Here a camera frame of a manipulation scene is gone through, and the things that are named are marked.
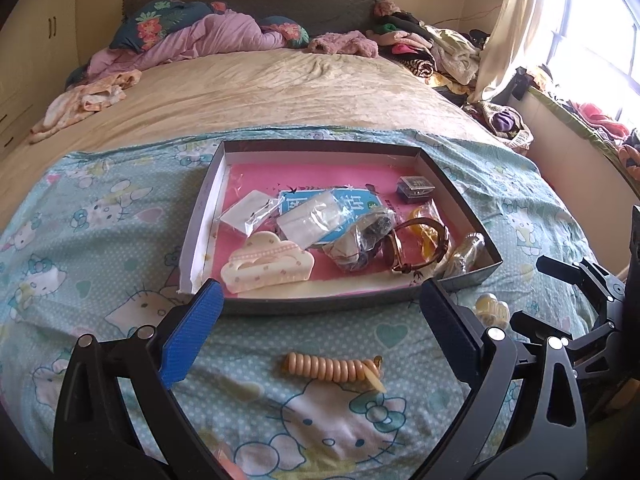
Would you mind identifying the earring card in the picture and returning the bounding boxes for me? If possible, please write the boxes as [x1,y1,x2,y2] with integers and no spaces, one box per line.
[220,190,283,237]

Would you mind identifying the pink fuzzy garment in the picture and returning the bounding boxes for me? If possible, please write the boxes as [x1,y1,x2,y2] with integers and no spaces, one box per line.
[307,30,378,58]

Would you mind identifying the Hello Kitty blue blanket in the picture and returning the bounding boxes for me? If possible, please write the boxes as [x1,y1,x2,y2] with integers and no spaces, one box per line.
[1,127,596,479]

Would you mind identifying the pearl cream hair claw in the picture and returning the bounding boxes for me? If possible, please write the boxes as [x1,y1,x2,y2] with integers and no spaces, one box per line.
[474,292,510,330]

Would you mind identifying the peach baby clothes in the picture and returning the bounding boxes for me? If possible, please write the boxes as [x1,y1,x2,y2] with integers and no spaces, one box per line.
[28,70,142,144]

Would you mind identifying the yellow item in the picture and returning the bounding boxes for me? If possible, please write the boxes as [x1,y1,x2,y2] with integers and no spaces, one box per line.
[407,198,444,260]

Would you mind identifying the purple quilt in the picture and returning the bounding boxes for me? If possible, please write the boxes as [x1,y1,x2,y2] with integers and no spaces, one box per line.
[65,10,288,89]

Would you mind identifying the cream wardrobe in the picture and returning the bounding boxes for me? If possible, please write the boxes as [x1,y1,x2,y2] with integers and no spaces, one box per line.
[1,0,78,157]

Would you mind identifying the beige bed sheet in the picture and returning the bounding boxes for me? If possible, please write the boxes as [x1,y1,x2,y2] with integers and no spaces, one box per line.
[1,49,496,224]

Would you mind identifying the cream cloud hair claw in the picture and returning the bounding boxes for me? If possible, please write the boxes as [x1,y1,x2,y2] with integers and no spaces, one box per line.
[220,231,314,295]

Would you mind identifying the clothes bag by window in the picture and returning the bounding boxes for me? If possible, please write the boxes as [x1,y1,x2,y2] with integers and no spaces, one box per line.
[462,101,534,155]

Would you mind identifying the grey cardboard box tray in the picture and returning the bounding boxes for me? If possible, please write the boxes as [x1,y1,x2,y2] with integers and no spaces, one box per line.
[179,140,502,315]

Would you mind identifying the dark beads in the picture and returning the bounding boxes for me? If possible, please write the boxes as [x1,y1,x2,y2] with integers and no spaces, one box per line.
[322,208,396,272]

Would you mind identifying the clear box with rhinestone clips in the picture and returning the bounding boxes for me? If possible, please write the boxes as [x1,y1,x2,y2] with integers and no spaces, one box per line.
[396,176,435,204]

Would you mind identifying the beige spiral hair tie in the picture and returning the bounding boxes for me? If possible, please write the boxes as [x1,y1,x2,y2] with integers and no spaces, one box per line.
[278,351,388,395]

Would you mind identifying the floral dark blue pillow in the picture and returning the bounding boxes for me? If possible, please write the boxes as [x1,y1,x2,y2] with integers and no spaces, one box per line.
[108,0,229,53]

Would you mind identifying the pile of mixed clothes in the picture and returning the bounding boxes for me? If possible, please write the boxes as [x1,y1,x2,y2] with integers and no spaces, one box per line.
[366,0,487,98]

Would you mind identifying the brown leather bracelet watch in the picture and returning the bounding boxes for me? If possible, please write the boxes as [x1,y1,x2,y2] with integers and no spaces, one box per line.
[381,218,449,274]

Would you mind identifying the cream curtain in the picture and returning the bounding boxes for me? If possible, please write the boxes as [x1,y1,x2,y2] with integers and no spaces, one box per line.
[469,0,566,103]

